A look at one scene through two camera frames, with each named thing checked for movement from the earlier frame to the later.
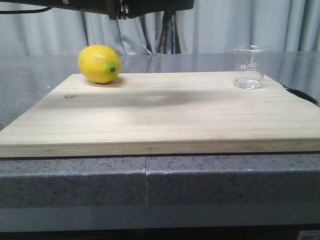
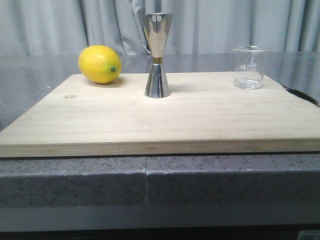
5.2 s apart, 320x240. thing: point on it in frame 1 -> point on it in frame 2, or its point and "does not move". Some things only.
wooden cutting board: [162, 113] does not move
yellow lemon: [99, 63] does not move
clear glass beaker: [249, 66] does not move
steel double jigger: [170, 40] -> [156, 26]
